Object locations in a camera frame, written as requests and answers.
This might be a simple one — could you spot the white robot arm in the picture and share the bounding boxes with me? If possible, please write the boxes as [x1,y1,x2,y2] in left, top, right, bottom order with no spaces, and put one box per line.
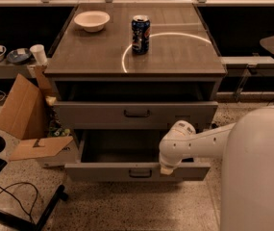
[159,105,274,231]

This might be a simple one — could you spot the blue patterned bowl right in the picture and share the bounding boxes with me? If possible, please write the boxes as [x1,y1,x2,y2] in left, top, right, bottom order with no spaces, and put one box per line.
[7,48,32,64]

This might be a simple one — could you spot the grey low shelf left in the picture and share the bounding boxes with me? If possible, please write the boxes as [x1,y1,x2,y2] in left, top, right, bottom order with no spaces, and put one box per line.
[0,59,39,79]

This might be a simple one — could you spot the grey top drawer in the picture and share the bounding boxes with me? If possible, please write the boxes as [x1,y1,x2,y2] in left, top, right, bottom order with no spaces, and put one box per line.
[54,101,218,130]

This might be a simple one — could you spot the white paper bowl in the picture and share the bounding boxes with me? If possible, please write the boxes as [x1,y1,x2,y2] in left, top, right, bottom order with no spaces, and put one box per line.
[74,11,110,33]

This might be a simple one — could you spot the blue soda can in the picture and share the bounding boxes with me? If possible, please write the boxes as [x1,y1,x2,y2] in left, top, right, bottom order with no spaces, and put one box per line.
[132,14,150,55]

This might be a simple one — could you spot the grey drawer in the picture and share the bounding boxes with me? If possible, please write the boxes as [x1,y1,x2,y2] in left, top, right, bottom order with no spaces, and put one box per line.
[54,101,218,130]
[65,130,211,182]

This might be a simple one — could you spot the black floor cable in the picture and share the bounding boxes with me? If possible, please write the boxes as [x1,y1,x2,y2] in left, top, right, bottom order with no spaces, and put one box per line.
[0,181,39,231]

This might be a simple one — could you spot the white paper cup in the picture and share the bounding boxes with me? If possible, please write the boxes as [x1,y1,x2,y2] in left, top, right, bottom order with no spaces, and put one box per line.
[30,44,48,65]

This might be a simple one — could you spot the open cardboard box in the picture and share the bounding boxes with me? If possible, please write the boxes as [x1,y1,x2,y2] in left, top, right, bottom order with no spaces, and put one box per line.
[0,65,78,167]

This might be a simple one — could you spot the grey low shelf right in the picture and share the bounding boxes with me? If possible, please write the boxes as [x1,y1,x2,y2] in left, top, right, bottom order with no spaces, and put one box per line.
[220,56,274,69]

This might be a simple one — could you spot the grey drawer cabinet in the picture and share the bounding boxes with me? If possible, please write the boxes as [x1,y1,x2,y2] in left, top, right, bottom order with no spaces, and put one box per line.
[43,2,227,181]

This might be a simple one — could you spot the grey low shelf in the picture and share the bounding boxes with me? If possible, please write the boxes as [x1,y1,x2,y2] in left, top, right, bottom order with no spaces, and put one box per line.
[0,59,39,79]
[220,56,274,69]

